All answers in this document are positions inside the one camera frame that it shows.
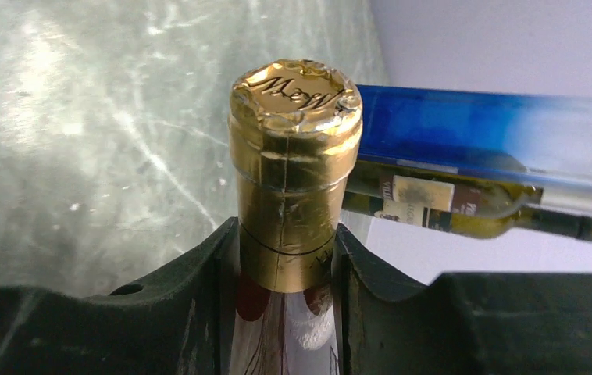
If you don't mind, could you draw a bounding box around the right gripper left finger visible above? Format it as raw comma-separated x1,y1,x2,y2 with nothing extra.
0,218,238,374

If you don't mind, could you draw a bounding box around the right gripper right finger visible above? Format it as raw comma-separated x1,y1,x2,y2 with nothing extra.
336,226,592,374

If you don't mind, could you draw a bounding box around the green bottle silver cap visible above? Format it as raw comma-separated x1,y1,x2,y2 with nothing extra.
347,161,592,219

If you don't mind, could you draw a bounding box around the blue clear glass bottle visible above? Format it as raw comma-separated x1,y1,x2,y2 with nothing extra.
359,85,592,191

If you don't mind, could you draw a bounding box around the dark red gold-capped bottle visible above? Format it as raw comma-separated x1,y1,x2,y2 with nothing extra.
228,59,362,374

